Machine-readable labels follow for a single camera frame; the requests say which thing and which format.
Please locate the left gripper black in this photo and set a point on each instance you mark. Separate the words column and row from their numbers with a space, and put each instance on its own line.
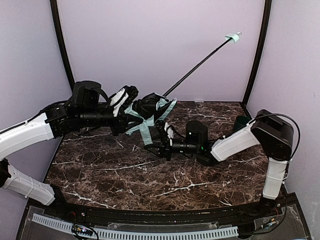
column 123, row 120

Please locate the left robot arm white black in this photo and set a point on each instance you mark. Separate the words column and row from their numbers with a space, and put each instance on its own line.
column 88, row 106

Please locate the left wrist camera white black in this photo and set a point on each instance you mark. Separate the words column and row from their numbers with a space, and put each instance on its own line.
column 123, row 98

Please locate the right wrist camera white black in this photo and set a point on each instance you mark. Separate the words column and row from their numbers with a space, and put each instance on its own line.
column 165, row 132

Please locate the black front frame rail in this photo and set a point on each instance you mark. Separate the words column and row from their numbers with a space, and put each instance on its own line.
column 239, row 214

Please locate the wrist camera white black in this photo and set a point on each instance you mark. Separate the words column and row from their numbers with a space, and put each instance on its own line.
column 165, row 132
column 123, row 98

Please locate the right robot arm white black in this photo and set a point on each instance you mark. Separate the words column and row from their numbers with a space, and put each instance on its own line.
column 274, row 132

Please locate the mint green folding umbrella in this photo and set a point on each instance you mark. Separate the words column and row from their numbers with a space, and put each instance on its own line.
column 156, row 107

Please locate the dark green cup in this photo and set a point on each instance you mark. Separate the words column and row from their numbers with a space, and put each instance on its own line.
column 240, row 122

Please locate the small green circuit board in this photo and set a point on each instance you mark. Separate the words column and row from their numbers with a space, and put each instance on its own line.
column 82, row 231

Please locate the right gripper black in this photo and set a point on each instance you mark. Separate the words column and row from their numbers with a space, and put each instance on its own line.
column 164, row 144

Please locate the grey slotted cable duct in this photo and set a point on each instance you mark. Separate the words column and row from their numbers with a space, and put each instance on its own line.
column 139, row 232

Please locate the right black corner post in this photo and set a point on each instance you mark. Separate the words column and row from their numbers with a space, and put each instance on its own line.
column 259, row 51

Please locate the black corner post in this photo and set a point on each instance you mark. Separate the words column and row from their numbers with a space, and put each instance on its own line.
column 57, row 23
column 259, row 51

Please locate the left black corner post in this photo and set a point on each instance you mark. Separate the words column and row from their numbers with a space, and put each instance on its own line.
column 57, row 23

